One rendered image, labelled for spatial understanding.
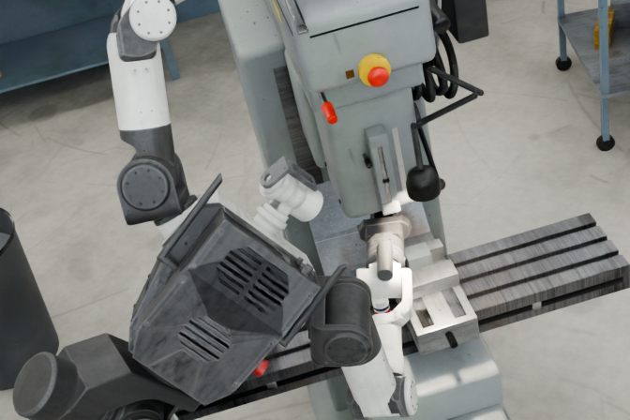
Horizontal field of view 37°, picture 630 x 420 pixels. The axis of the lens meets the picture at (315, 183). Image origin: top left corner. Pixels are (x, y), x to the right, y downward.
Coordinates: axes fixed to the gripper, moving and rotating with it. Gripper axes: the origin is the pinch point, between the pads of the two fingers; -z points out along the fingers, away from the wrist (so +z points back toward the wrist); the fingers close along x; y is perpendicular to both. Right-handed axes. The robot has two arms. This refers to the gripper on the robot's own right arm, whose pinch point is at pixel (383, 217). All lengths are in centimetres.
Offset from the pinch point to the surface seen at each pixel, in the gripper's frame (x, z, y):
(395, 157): -5.8, 7.8, -22.6
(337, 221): 16.0, -28.1, 21.6
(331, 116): 3, 28, -48
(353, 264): 13.0, -20.3, 31.2
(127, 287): 133, -128, 123
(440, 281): -11.0, 5.9, 17.0
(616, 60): -96, -211, 92
